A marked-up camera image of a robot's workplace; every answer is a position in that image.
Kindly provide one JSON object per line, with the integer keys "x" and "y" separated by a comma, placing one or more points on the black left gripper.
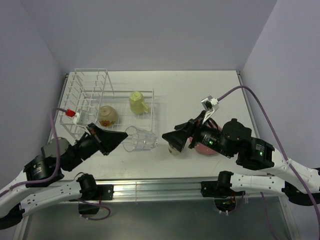
{"x": 108, "y": 140}

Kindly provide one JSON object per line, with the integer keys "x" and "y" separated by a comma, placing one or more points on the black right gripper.
{"x": 176, "y": 138}

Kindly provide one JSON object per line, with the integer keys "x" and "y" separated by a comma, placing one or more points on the beige bowl with flower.
{"x": 107, "y": 116}

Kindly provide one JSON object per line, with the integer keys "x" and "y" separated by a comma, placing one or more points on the clear drinking glass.
{"x": 139, "y": 139}

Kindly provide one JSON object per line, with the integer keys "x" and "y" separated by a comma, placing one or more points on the yellow-green mug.
{"x": 137, "y": 103}

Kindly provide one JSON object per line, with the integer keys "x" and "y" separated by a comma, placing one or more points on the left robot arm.
{"x": 30, "y": 191}

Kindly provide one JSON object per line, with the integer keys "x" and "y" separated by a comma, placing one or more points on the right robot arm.
{"x": 300, "y": 184}

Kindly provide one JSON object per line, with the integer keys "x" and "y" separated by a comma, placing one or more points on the small steel cup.
{"x": 173, "y": 150}

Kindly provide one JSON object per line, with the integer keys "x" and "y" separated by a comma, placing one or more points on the pink dotted plate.
{"x": 204, "y": 150}

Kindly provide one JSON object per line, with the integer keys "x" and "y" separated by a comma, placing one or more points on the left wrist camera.
{"x": 81, "y": 118}

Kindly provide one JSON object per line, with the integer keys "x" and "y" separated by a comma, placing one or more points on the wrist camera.
{"x": 211, "y": 105}
{"x": 81, "y": 118}

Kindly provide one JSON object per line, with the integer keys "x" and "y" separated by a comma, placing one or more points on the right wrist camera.
{"x": 211, "y": 105}

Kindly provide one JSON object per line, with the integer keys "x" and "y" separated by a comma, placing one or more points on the white wire dish rack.
{"x": 89, "y": 89}

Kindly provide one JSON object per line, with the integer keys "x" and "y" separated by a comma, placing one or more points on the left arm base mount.
{"x": 104, "y": 192}

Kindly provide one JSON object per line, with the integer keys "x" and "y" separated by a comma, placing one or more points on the aluminium rail frame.
{"x": 157, "y": 195}

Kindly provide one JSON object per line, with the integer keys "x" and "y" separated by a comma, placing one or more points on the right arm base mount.
{"x": 224, "y": 198}

